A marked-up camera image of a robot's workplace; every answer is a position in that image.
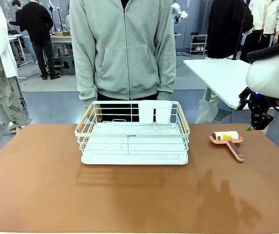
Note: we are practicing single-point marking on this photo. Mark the white desk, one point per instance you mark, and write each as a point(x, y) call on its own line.
point(61, 39)

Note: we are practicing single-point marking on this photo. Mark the white side table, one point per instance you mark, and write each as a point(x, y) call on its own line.
point(222, 78)

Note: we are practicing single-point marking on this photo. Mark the pink lint roller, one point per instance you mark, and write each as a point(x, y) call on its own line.
point(235, 152)

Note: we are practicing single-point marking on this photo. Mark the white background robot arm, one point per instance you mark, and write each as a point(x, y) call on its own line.
point(179, 13)

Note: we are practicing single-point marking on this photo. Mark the white plastic cutlery holder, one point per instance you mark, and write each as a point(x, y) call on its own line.
point(154, 112)

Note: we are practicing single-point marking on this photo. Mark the person in black sweater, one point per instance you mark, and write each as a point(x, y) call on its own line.
point(38, 26)

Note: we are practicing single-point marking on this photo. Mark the cardboard box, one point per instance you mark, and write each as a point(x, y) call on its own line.
point(62, 33)

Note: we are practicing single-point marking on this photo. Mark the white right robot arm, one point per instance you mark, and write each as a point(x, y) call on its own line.
point(270, 75)

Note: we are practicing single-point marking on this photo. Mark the grey step stool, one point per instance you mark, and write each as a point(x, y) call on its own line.
point(67, 64)

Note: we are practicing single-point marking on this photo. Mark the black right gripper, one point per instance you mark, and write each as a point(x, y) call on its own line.
point(259, 114)

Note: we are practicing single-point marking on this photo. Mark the person in grey hoodie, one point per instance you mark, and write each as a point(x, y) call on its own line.
point(124, 61)

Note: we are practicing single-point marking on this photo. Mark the person in black with jeans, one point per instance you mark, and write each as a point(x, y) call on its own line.
point(17, 17)

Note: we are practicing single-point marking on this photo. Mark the person's left forearm grey sleeve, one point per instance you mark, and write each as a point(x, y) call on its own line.
point(166, 78)

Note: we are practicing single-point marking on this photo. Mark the white shoe rack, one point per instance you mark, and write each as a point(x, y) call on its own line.
point(199, 44)

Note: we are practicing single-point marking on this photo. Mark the person in black coat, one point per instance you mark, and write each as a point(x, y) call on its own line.
point(227, 29)

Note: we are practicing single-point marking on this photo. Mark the person's right forearm grey sleeve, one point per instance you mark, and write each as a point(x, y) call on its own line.
point(85, 78)

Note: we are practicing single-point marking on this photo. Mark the person in white jacket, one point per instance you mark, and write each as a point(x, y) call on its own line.
point(268, 14)

